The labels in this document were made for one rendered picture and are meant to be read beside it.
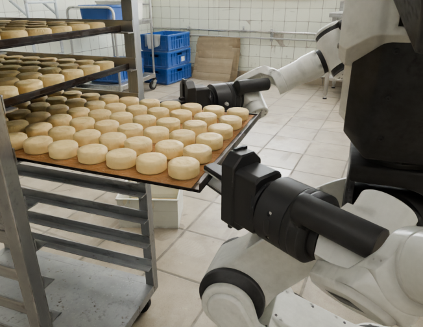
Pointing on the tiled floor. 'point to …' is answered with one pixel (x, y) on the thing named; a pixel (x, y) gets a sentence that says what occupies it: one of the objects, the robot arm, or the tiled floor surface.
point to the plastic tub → (164, 194)
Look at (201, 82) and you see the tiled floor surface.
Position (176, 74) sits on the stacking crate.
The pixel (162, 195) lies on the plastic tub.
